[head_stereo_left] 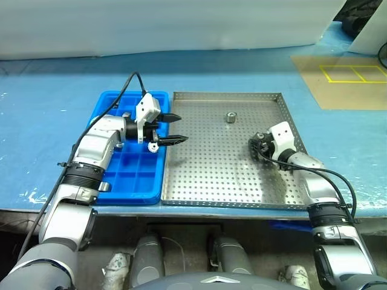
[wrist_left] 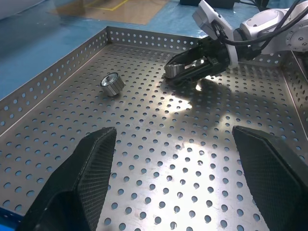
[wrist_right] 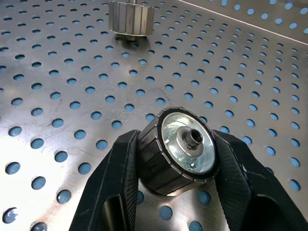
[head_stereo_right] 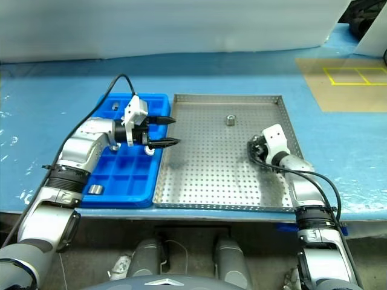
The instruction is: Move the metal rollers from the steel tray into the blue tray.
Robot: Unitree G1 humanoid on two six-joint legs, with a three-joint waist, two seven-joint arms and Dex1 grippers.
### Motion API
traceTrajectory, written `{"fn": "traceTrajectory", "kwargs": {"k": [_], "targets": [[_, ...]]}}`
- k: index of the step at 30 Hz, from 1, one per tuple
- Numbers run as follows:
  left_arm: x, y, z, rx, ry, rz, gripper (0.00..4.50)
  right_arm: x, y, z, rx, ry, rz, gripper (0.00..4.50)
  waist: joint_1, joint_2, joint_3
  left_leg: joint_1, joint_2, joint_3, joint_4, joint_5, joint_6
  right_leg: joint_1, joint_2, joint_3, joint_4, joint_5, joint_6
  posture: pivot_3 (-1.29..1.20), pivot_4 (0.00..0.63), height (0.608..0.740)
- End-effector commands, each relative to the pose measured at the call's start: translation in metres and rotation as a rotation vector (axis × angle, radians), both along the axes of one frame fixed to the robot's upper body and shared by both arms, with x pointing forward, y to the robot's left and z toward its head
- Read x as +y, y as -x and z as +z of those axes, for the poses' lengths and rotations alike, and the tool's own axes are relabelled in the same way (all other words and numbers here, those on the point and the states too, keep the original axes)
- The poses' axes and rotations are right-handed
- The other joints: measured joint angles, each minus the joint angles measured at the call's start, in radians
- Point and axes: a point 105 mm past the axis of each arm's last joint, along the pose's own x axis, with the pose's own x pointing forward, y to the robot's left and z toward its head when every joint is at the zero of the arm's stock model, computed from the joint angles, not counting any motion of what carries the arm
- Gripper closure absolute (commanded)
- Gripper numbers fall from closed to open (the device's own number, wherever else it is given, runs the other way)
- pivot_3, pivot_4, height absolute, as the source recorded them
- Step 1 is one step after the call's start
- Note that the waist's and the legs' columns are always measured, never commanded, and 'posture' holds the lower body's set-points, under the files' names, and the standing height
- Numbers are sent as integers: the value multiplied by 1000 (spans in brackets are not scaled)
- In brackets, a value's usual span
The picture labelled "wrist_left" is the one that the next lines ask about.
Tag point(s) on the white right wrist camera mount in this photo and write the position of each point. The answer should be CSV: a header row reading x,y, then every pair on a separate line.
x,y
207,14

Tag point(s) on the blue plastic compartment bin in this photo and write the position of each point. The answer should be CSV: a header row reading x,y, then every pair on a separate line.
x,y
7,219

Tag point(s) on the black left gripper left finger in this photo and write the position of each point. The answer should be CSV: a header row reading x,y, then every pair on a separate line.
x,y
77,187

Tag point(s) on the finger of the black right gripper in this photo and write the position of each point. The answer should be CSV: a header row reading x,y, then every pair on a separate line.
x,y
190,55
195,74

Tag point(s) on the black equipment base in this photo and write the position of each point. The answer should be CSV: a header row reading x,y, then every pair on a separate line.
x,y
188,2

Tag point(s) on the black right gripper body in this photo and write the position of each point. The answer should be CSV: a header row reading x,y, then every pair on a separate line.
x,y
217,55

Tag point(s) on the perforated stainless steel tray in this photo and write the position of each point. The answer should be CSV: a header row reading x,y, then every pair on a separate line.
x,y
154,144

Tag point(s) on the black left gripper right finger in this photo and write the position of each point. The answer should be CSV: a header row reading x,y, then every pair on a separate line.
x,y
279,183

